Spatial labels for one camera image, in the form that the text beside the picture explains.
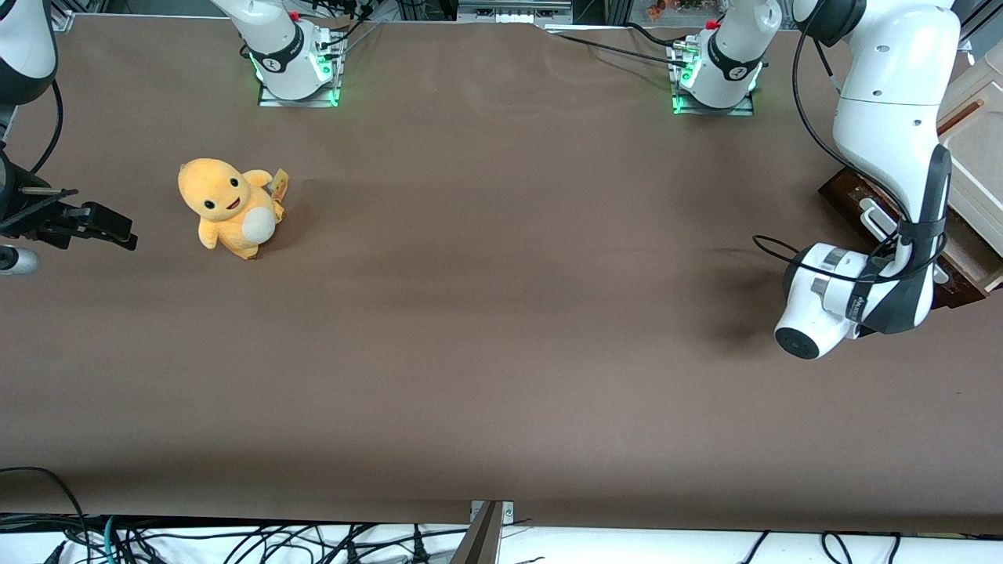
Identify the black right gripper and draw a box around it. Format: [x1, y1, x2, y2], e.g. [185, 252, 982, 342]
[0, 150, 79, 276]

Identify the white drawer handle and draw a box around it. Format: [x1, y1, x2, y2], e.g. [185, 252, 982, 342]
[857, 197, 903, 241]

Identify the yellow plush toy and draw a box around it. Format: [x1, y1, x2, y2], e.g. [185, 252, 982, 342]
[177, 157, 286, 261]

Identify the grey background equipment rack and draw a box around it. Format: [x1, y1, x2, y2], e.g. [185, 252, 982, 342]
[457, 0, 574, 25]

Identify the cream cabinet body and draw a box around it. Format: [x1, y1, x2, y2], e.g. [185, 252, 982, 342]
[936, 55, 1003, 261]

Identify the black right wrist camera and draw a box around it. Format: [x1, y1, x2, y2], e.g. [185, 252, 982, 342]
[49, 201, 139, 252]

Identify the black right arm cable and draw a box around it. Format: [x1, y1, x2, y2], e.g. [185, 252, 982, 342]
[30, 78, 65, 178]

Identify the black looping floor cable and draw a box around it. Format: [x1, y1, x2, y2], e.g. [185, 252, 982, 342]
[0, 467, 89, 563]

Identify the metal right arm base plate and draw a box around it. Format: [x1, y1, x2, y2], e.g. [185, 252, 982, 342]
[257, 45, 342, 109]

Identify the black cable bundle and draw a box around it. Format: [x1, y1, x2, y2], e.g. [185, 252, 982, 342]
[310, 0, 377, 52]

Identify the brown wedge post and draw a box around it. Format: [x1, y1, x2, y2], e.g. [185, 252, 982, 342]
[450, 501, 505, 564]

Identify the long black table cable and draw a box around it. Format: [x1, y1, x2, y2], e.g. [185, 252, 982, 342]
[547, 31, 686, 68]

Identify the short black table cable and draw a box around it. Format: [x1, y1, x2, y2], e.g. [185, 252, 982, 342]
[624, 21, 692, 49]

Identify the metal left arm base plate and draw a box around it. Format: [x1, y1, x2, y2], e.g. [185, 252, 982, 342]
[671, 39, 756, 118]

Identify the brown wooden drawer handle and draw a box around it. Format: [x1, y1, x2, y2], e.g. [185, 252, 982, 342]
[939, 99, 986, 136]

